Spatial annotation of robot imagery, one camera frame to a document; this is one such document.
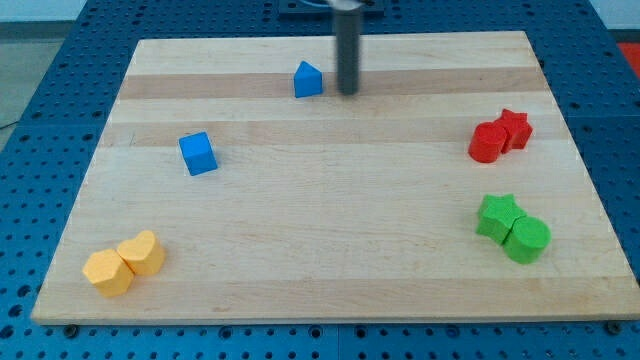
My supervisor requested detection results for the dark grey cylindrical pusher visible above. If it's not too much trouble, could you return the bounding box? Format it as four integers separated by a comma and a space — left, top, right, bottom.
332, 3, 362, 95

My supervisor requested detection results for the blue triangle block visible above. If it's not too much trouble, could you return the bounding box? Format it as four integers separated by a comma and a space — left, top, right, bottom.
293, 61, 323, 98

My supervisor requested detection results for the red cylinder block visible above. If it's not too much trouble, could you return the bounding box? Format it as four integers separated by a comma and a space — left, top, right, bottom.
468, 122, 507, 163

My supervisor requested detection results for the wooden board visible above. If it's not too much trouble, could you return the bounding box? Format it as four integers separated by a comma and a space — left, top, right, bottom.
32, 31, 639, 326

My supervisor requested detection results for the blue cube block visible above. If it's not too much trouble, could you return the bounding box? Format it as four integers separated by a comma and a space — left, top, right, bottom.
178, 132, 218, 176

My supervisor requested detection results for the red star block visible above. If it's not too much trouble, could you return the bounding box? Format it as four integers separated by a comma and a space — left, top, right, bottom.
494, 109, 533, 154

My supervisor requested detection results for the green star block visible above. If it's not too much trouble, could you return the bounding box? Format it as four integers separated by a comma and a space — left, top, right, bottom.
476, 194, 527, 245

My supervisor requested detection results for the green cylinder block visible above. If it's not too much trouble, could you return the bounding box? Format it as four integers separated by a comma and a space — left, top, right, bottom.
503, 217, 551, 264

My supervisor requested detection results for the yellow heart block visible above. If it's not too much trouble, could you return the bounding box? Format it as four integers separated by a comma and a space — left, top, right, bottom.
116, 230, 166, 276

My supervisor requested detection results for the blue perforated table base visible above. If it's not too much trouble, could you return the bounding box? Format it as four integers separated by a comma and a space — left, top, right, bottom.
1, 1, 639, 359

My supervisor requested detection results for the yellow hexagon block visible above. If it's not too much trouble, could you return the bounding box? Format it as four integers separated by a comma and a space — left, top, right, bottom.
82, 249, 134, 297

